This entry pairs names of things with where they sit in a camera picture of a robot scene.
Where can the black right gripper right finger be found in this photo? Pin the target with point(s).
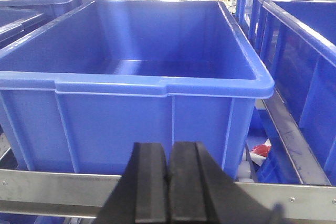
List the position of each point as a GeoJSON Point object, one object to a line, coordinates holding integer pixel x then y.
{"type": "Point", "coordinates": [200, 192]}

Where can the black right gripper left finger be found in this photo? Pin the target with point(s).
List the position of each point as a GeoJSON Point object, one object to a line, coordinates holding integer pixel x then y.
{"type": "Point", "coordinates": [140, 195]}

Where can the red white packet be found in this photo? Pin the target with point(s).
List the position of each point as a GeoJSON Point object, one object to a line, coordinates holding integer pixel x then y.
{"type": "Point", "coordinates": [260, 152]}

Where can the large blue bin centre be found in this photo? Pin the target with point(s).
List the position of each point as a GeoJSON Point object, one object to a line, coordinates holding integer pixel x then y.
{"type": "Point", "coordinates": [79, 91]}

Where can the blue bin right side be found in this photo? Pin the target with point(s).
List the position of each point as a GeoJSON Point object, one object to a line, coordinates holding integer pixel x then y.
{"type": "Point", "coordinates": [298, 49]}

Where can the steel shelf rail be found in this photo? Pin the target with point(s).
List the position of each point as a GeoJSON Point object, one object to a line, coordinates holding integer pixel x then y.
{"type": "Point", "coordinates": [81, 195]}

